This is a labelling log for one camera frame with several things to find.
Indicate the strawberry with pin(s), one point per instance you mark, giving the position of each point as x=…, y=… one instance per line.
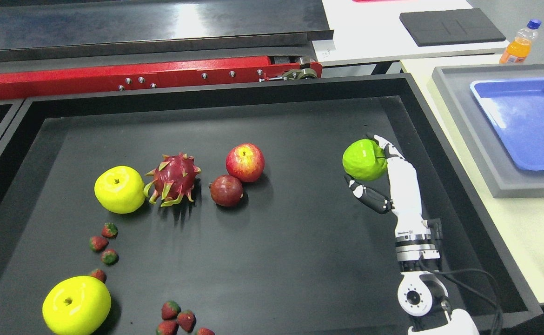
x=109, y=230
x=98, y=274
x=167, y=327
x=109, y=257
x=98, y=243
x=204, y=331
x=170, y=310
x=186, y=320

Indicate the yellow apple upper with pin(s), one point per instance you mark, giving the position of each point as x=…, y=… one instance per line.
x=120, y=190

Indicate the red apple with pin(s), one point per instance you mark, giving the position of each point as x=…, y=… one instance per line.
x=245, y=162

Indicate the blue plastic tray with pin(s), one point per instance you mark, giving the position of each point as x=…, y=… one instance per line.
x=515, y=110

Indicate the red conveyor frame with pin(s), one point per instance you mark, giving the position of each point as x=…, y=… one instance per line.
x=101, y=79

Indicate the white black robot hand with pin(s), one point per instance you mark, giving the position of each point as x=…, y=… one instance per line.
x=404, y=200

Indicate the yellow apple lower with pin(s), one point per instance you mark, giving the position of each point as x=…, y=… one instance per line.
x=76, y=306

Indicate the black shelf tray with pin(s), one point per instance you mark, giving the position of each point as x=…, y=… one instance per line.
x=298, y=254

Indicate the pink dragon fruit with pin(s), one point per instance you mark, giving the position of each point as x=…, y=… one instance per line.
x=172, y=180

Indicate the yellow apple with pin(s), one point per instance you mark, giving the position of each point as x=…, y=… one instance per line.
x=76, y=306
x=120, y=190

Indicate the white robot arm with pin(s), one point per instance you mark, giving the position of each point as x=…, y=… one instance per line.
x=421, y=294

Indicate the dark red pomegranate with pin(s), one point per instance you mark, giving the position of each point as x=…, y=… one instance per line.
x=226, y=190

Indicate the green apple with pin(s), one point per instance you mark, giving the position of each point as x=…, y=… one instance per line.
x=364, y=160

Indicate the black foam pad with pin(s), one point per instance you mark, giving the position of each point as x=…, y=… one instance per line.
x=450, y=27

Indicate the orange soda bottle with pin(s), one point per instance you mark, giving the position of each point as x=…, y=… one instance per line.
x=519, y=49

